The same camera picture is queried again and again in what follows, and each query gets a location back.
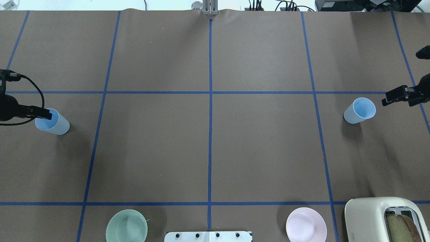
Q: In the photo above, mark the light blue cup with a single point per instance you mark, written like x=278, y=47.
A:
x=57, y=125
x=360, y=110

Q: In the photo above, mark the toast slice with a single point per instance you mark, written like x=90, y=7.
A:
x=402, y=229

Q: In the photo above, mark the glass cup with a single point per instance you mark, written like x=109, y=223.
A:
x=197, y=5

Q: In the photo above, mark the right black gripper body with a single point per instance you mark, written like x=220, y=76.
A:
x=424, y=84

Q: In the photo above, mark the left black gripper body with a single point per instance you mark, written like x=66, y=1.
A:
x=8, y=107

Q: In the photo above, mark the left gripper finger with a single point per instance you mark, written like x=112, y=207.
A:
x=35, y=112

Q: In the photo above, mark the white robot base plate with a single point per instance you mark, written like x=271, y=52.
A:
x=209, y=236

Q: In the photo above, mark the green bowl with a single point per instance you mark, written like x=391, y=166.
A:
x=127, y=226

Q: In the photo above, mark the aluminium frame post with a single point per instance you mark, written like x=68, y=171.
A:
x=210, y=7

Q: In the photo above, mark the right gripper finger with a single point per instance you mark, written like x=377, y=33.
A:
x=390, y=100
x=402, y=90

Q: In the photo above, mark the pink bowl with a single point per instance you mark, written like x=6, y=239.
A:
x=306, y=225

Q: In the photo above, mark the cream toaster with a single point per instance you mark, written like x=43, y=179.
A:
x=365, y=218

